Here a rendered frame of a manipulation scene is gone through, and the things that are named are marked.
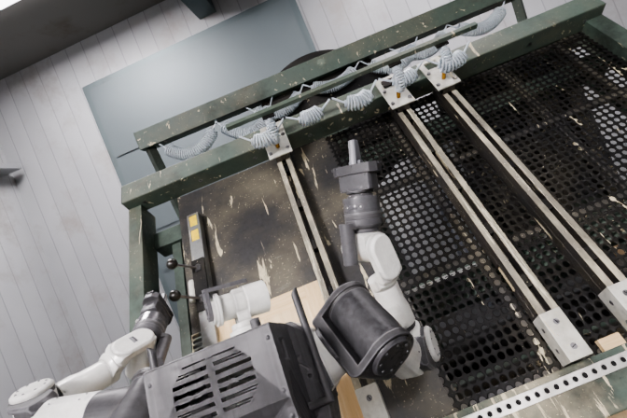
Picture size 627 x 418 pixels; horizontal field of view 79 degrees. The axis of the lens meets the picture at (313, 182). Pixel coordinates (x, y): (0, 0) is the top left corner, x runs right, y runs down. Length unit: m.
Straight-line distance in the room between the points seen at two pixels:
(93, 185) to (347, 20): 3.31
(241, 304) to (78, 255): 4.40
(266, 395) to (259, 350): 0.06
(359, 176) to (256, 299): 0.36
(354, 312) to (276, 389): 0.21
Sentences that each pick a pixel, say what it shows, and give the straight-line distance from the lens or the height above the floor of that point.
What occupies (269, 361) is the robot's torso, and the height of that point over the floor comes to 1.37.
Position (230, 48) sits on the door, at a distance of 4.36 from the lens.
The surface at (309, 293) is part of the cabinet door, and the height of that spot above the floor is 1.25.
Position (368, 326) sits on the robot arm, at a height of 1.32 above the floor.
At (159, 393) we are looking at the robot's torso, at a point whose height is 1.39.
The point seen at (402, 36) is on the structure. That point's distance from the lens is 2.19.
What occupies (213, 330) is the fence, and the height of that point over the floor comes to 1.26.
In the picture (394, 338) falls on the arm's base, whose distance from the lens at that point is 0.68.
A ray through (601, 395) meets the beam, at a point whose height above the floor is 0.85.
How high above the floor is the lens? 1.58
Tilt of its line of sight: 1 degrees up
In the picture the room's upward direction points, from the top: 22 degrees counter-clockwise
